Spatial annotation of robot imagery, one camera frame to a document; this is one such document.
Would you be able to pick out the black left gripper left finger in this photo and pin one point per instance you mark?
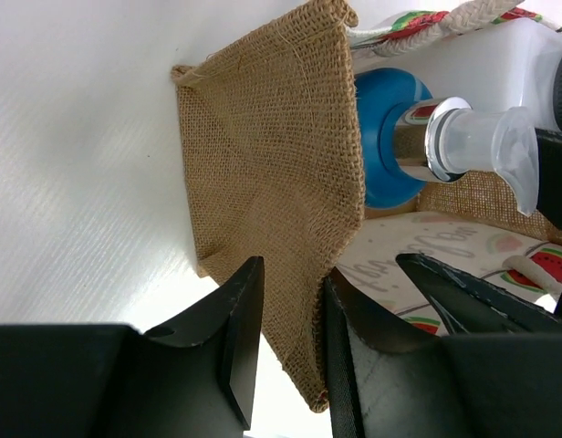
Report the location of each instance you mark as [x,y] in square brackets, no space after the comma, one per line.
[191,376]

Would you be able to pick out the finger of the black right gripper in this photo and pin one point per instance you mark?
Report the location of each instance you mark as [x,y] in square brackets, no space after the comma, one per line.
[468,304]
[549,202]

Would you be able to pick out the burlap watermelon canvas bag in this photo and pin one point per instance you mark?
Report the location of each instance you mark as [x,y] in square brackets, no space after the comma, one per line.
[273,163]

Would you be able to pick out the orange bottle blue pump top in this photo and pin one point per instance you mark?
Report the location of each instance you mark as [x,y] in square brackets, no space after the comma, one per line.
[409,138]

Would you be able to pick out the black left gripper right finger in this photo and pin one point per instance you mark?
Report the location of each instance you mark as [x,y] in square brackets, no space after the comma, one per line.
[388,378]

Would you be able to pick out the white bottle grey cap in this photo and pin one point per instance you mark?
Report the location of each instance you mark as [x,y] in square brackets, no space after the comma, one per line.
[516,63]

